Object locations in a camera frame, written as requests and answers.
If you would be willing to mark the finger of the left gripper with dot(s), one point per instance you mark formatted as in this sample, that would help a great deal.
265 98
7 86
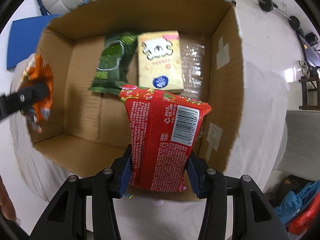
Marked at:
22 99

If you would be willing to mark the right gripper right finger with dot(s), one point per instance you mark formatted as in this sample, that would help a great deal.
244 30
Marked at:
211 185

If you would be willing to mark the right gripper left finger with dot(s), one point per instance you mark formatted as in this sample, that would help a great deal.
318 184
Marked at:
109 184

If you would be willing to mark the orange snack bag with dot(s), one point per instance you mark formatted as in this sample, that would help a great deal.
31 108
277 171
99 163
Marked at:
37 71

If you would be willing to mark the red snack packet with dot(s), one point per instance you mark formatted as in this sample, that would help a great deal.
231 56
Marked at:
164 128

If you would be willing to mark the green Deeyeo wipes pack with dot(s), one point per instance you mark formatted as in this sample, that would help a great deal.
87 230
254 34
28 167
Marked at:
113 64

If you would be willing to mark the yellow tissue pack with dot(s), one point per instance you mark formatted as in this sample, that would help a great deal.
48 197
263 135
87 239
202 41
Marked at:
159 61

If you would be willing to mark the person's left hand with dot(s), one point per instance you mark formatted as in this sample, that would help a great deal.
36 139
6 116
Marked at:
6 204

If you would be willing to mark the white tablecloth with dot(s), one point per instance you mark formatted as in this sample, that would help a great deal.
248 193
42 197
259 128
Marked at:
86 131

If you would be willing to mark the blue foam mat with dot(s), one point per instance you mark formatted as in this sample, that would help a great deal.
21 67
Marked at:
24 37

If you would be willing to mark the blue plastic bag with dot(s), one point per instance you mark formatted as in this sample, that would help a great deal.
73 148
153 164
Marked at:
295 202

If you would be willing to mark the grey padded chair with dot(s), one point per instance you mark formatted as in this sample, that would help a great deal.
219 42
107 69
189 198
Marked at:
300 151

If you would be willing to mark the red plastic bag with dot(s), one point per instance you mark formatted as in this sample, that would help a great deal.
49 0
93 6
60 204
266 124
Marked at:
304 220

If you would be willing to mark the dark wooden chair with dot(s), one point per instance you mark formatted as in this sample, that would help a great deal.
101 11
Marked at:
309 85

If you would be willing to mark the black weight bench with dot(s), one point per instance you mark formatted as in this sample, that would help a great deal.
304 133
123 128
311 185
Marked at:
310 57

